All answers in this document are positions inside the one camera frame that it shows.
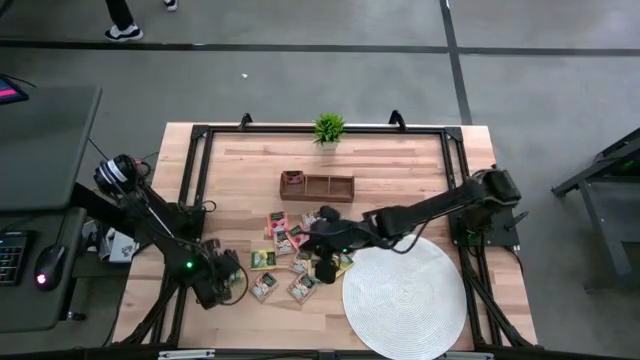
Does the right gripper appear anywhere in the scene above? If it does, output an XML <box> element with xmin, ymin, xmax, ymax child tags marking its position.
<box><xmin>299</xmin><ymin>204</ymin><xmax>384</xmax><ymax>285</ymax></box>

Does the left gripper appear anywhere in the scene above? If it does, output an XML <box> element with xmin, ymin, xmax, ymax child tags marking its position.
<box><xmin>193</xmin><ymin>238</ymin><xmax>246</xmax><ymax>310</ymax></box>

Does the white round woven placemat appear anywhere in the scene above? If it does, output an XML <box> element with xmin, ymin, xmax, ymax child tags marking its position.
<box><xmin>341</xmin><ymin>233</ymin><xmax>469</xmax><ymax>360</ymax></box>

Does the wooden three-compartment tea box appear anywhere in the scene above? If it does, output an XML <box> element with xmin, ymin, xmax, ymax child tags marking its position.
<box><xmin>279</xmin><ymin>170</ymin><xmax>356</xmax><ymax>204</ymax></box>

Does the white printed cardboard box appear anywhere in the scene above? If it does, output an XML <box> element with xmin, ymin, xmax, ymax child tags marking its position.
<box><xmin>97</xmin><ymin>227</ymin><xmax>141</xmax><ymax>265</ymax></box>

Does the small potted green plant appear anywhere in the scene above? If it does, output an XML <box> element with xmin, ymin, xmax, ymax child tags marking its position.
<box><xmin>312</xmin><ymin>112</ymin><xmax>346</xmax><ymax>151</ymax></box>

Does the black desk support beam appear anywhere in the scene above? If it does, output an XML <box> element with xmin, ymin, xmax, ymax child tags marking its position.
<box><xmin>69</xmin><ymin>182</ymin><xmax>141</xmax><ymax>239</ymax></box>

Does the black computer mouse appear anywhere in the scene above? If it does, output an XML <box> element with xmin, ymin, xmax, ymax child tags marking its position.
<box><xmin>33</xmin><ymin>243</ymin><xmax>69</xmax><ymax>293</ymax></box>

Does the dark grey keyboard shelf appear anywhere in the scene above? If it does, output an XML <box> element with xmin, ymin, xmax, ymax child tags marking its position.
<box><xmin>0</xmin><ymin>207</ymin><xmax>89</xmax><ymax>334</ymax></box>

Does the backlit black keyboard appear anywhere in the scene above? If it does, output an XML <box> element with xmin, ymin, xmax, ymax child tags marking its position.
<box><xmin>0</xmin><ymin>229</ymin><xmax>35</xmax><ymax>289</ymax></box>

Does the dark grey desk top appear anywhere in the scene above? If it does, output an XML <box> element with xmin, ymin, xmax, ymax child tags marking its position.
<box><xmin>0</xmin><ymin>84</ymin><xmax>104</xmax><ymax>212</ymax></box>

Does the tablet with pink screen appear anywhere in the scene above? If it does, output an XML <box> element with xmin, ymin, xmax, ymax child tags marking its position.
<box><xmin>0</xmin><ymin>74</ymin><xmax>30</xmax><ymax>106</ymax></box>

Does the person's leg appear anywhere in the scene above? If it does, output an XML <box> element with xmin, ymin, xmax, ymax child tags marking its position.
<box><xmin>104</xmin><ymin>0</ymin><xmax>136</xmax><ymax>30</ymax></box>

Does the black metal side table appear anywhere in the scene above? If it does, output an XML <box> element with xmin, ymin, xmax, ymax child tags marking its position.
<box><xmin>551</xmin><ymin>127</ymin><xmax>640</xmax><ymax>291</ymax></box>

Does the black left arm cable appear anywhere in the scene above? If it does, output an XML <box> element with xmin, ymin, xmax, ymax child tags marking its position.
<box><xmin>219</xmin><ymin>264</ymin><xmax>250</xmax><ymax>306</ymax></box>

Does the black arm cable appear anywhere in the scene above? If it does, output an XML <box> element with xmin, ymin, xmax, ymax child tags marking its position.
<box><xmin>219</xmin><ymin>264</ymin><xmax>250</xmax><ymax>306</ymax></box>
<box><xmin>388</xmin><ymin>219</ymin><xmax>431</xmax><ymax>255</ymax></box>

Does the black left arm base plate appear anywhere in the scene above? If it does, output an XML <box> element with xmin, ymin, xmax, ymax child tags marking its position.
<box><xmin>133</xmin><ymin>205</ymin><xmax>207</xmax><ymax>246</ymax></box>

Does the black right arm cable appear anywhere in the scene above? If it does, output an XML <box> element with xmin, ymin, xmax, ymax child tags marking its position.
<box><xmin>388</xmin><ymin>219</ymin><xmax>431</xmax><ymax>255</ymax></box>

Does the silver metal bracket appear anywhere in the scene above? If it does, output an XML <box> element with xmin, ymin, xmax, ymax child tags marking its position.
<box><xmin>158</xmin><ymin>348</ymin><xmax>216</xmax><ymax>360</ymax></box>
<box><xmin>438</xmin><ymin>351</ymin><xmax>495</xmax><ymax>360</ymax></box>

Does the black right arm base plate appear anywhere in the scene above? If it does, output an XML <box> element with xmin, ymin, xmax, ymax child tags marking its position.
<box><xmin>448</xmin><ymin>207</ymin><xmax>530</xmax><ymax>247</ymax></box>

